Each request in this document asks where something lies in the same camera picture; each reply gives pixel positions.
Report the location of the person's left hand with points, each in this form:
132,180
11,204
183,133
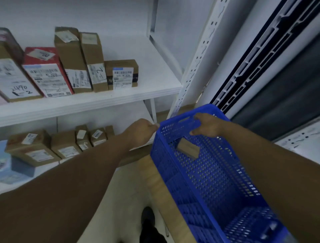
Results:
141,132

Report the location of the person's right hand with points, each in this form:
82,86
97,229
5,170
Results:
212,126

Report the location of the brown box labelled 4004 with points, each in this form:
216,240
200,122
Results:
98,142

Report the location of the white metal shelf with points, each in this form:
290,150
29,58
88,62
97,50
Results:
302,142
100,100

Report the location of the long brown box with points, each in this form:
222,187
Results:
83,142

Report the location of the blue plastic crate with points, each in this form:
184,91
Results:
212,187

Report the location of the brown parcel with black tape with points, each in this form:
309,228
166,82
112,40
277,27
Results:
120,64

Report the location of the brown parcel marked 1-3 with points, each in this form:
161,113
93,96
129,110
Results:
62,140

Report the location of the bottom-shelf brown parcels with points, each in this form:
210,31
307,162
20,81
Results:
42,140

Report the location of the light blue box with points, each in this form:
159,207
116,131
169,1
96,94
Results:
20,167

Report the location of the small red box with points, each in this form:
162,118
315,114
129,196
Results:
32,57

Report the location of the pink box wrinkled label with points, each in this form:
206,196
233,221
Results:
2,100

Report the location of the brown box labelled 2490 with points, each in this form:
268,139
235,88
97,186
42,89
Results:
7,50

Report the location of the person's right forearm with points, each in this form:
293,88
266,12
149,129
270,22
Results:
280,175

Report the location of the person's left forearm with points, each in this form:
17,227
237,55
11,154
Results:
62,195

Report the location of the person's left shoe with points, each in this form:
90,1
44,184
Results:
148,216

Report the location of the person's left leg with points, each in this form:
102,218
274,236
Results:
152,235

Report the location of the white standing air conditioner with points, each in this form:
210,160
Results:
225,62

